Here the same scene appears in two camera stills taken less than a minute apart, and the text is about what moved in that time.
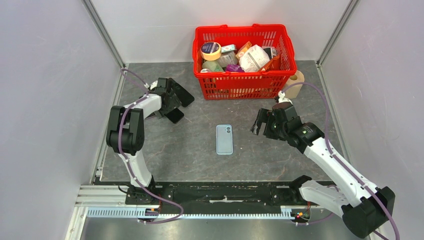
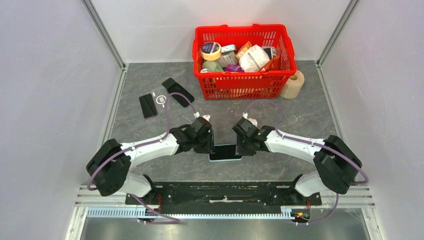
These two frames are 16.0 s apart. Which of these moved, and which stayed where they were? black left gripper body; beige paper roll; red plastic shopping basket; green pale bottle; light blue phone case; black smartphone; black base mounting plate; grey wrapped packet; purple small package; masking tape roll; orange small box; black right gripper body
Moved: light blue phone case; black left gripper body; black right gripper body; black smartphone
Stayed: green pale bottle; grey wrapped packet; orange small box; purple small package; beige paper roll; masking tape roll; black base mounting plate; red plastic shopping basket
